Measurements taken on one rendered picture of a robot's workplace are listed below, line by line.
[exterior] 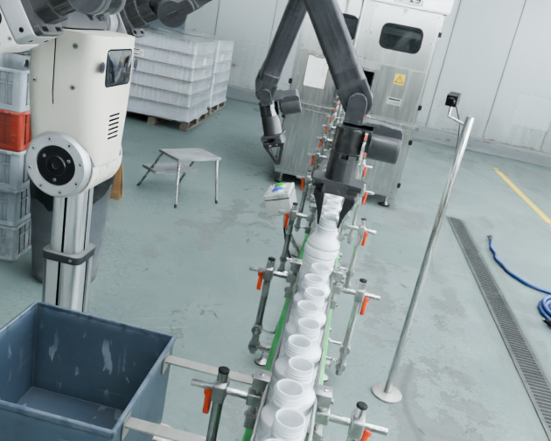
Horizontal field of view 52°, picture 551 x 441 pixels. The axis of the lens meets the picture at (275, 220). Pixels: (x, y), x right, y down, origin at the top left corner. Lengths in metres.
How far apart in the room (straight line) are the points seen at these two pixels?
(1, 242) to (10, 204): 0.25
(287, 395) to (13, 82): 2.83
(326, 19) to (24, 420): 0.84
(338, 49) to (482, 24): 10.51
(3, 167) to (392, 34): 3.81
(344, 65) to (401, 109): 4.84
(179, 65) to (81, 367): 6.63
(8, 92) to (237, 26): 8.56
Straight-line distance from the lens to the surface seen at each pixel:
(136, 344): 1.26
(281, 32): 1.63
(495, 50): 11.60
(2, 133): 3.46
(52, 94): 1.39
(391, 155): 1.09
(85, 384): 1.37
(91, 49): 1.35
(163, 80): 7.84
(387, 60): 5.85
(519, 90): 11.75
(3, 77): 3.40
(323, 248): 1.14
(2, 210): 3.58
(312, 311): 0.95
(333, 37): 1.07
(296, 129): 5.95
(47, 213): 3.21
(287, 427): 0.70
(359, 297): 1.26
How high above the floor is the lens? 1.60
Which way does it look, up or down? 19 degrees down
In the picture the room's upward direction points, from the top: 11 degrees clockwise
